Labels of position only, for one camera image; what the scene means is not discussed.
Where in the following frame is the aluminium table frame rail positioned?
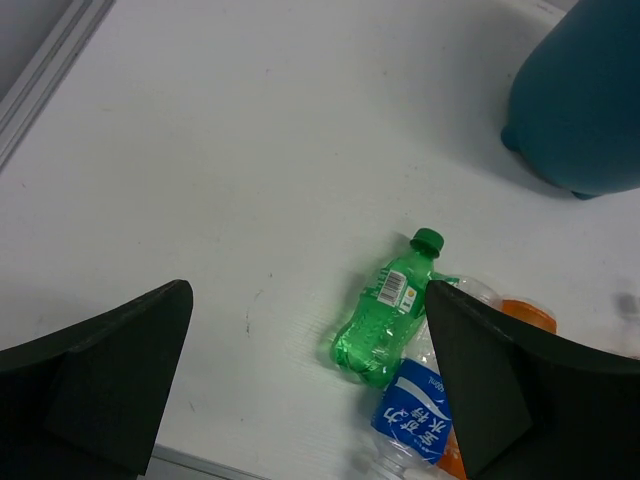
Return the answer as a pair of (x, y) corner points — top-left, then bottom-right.
(1, 1), (114, 164)

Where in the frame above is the clear crushed plastic bottle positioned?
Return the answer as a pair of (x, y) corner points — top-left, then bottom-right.
(404, 273), (502, 374)

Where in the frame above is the blue label water bottle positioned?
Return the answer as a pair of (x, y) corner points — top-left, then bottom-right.
(368, 359), (453, 479)

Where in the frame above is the teal plastic bin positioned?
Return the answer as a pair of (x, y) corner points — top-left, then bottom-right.
(501, 1), (639, 199)

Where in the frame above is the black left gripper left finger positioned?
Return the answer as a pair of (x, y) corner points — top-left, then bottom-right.
(1, 280), (193, 476)

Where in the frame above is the green plastic soda bottle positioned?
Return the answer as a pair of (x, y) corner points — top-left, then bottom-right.
(329, 228), (445, 388)

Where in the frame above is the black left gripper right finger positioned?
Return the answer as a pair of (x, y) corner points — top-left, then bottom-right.
(425, 281), (639, 479)

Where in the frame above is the orange label plastic bottle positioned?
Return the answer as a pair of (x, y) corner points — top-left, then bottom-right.
(436, 297), (557, 479)

